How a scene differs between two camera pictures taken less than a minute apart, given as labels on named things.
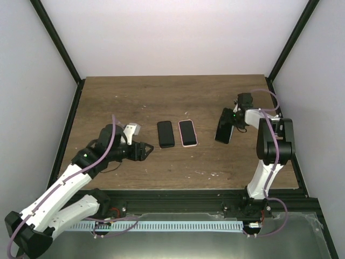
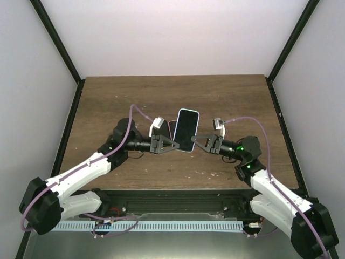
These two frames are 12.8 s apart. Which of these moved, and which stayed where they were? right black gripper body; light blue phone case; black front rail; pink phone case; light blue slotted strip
Moved: right black gripper body; pink phone case; light blue phone case
Stayed: light blue slotted strip; black front rail
